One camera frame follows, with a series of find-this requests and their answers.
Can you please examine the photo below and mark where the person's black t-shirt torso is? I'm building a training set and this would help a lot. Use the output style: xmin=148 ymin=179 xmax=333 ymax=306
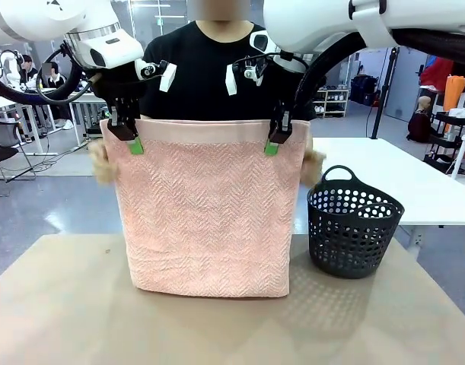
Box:
xmin=139 ymin=21 xmax=317 ymax=123

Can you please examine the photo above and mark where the black rolling cart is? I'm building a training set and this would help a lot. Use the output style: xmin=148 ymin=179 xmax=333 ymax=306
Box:
xmin=423 ymin=109 xmax=465 ymax=176

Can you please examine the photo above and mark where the pink herringbone towel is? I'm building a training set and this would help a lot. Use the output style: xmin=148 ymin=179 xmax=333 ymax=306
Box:
xmin=100 ymin=118 xmax=310 ymax=300

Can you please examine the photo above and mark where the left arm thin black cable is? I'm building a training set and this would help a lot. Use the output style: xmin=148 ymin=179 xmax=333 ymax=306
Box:
xmin=35 ymin=43 xmax=89 ymax=105

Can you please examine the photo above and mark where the dark grey perforated plastic basket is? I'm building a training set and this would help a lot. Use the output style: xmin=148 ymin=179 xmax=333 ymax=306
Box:
xmin=307 ymin=165 xmax=406 ymax=280

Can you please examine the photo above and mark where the orange hanging cloth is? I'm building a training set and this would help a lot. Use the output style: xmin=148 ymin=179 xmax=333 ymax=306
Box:
xmin=443 ymin=75 xmax=465 ymax=132

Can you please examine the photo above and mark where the large white table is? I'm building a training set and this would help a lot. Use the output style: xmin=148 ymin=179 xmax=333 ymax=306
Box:
xmin=311 ymin=138 xmax=465 ymax=259

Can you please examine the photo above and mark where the white desk with lights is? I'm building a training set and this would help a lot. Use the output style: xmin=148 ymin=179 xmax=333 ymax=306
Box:
xmin=0 ymin=87 xmax=59 ymax=157

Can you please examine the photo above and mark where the mannequin with red blue jacket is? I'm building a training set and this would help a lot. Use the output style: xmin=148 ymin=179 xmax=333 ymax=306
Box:
xmin=419 ymin=55 xmax=456 ymax=93

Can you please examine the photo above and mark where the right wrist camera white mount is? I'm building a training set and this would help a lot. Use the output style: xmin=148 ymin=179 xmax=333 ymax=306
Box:
xmin=225 ymin=56 xmax=268 ymax=97

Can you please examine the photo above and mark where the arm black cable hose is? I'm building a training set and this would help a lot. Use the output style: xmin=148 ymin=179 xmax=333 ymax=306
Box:
xmin=0 ymin=70 xmax=100 ymax=106
xmin=295 ymin=28 xmax=465 ymax=115

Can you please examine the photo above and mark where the bald mannequin dark red garment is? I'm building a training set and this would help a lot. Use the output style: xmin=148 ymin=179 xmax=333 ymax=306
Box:
xmin=406 ymin=95 xmax=434 ymax=143

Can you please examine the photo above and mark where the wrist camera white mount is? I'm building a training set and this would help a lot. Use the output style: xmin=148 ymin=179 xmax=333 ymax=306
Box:
xmin=135 ymin=59 xmax=178 ymax=94
xmin=225 ymin=56 xmax=268 ymax=97

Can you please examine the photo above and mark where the person's left hand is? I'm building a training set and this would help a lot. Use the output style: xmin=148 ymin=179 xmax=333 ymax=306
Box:
xmin=300 ymin=148 xmax=328 ymax=188

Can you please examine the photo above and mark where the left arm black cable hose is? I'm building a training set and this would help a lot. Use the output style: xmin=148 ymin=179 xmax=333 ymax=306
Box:
xmin=0 ymin=70 xmax=100 ymax=106

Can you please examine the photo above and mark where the black mesh office chair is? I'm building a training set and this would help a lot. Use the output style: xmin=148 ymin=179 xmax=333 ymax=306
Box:
xmin=0 ymin=121 xmax=37 ymax=184

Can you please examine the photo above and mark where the seated person black white top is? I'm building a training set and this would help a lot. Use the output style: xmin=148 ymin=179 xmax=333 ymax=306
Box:
xmin=41 ymin=62 xmax=75 ymax=131

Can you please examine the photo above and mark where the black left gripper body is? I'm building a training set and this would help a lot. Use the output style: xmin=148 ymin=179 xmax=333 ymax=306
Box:
xmin=91 ymin=62 xmax=148 ymax=103

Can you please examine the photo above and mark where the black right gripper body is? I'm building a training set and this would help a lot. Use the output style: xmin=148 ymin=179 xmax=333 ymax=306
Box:
xmin=279 ymin=71 xmax=306 ymax=112

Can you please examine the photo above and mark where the white shoe rack shelf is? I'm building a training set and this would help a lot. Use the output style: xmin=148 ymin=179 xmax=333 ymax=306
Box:
xmin=314 ymin=88 xmax=349 ymax=119

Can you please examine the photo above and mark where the person's right hand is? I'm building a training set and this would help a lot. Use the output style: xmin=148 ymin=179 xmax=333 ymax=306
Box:
xmin=88 ymin=140 xmax=121 ymax=188

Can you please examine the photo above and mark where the white desk with cardboard box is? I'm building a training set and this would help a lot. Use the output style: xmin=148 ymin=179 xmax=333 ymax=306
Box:
xmin=66 ymin=90 xmax=111 ymax=150

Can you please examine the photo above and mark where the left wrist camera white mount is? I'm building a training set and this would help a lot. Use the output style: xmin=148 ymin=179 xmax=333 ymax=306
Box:
xmin=135 ymin=59 xmax=178 ymax=94

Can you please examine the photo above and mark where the seated person black shirt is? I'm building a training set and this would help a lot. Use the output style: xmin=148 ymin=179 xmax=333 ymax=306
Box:
xmin=18 ymin=55 xmax=42 ymax=90

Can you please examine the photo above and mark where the black tripod stand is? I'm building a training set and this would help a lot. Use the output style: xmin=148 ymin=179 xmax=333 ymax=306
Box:
xmin=371 ymin=47 xmax=401 ymax=140

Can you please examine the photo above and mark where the black bag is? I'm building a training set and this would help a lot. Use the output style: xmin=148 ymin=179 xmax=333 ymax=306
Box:
xmin=349 ymin=75 xmax=380 ymax=107

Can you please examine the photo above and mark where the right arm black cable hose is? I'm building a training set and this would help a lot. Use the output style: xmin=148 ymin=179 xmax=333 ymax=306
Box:
xmin=295 ymin=28 xmax=465 ymax=115

